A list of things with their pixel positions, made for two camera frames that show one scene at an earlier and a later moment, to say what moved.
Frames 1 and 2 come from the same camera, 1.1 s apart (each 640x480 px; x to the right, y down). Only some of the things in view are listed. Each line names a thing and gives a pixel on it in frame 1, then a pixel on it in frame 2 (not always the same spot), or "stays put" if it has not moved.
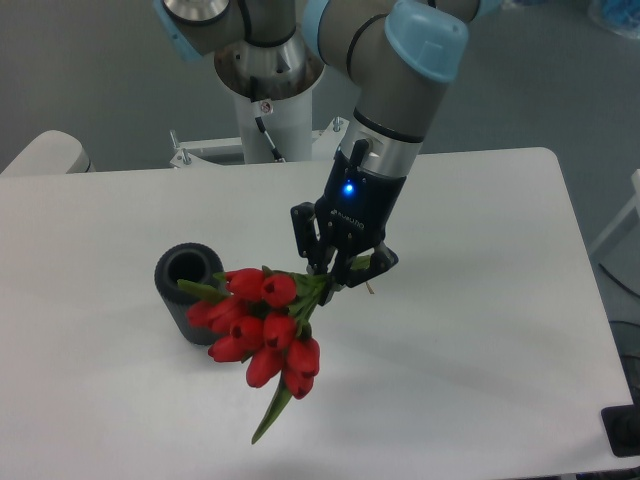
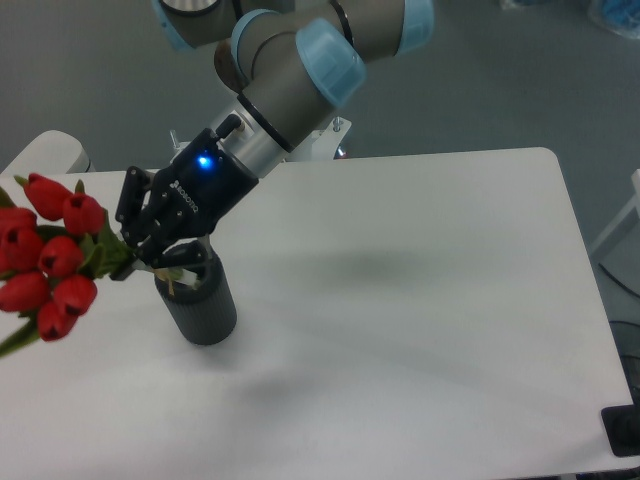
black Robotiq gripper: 354,210 to 197,189
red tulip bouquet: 262,318 to 53,243
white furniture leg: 632,204 stays put
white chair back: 51,153 stays put
